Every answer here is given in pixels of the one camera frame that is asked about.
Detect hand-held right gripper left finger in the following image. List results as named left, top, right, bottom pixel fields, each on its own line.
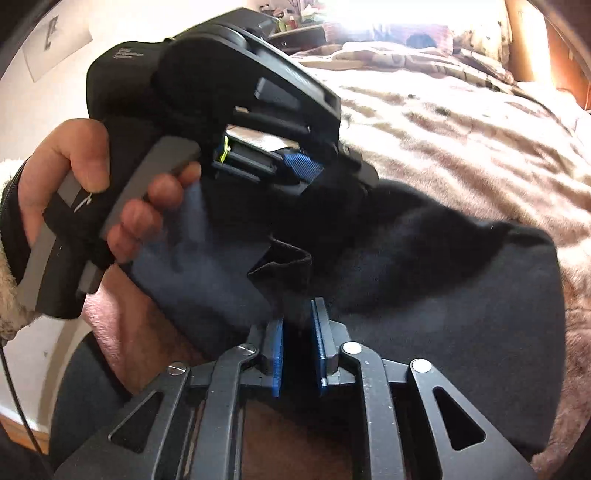
left=53, top=318, right=285, bottom=480

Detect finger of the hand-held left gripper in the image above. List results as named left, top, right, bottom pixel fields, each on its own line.
left=277, top=148, right=327, bottom=193
left=211, top=131, right=279, bottom=180

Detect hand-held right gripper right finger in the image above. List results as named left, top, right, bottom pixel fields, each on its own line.
left=310, top=298, right=539, bottom=480

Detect black pants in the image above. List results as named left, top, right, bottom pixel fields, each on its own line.
left=129, top=178, right=567, bottom=457

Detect person's left hand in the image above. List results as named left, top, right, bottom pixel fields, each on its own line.
left=18, top=117, right=202, bottom=265

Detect dark wooden nightstand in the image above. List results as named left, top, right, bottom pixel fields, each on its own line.
left=259, top=0, right=334, bottom=51

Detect patterned pillow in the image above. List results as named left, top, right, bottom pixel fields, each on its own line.
left=323, top=18, right=514, bottom=86

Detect brown patterned fleece blanket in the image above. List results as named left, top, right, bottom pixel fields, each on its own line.
left=83, top=41, right=591, bottom=480

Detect person's dark clothing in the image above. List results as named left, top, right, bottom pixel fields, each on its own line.
left=48, top=332, right=141, bottom=467

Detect orange wooden panel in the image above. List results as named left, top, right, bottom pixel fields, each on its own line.
left=505, top=0, right=591, bottom=109

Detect white wall poster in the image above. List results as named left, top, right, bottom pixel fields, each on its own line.
left=21, top=14, right=94, bottom=85

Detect black cable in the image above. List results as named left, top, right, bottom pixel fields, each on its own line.
left=0, top=342, right=45, bottom=462

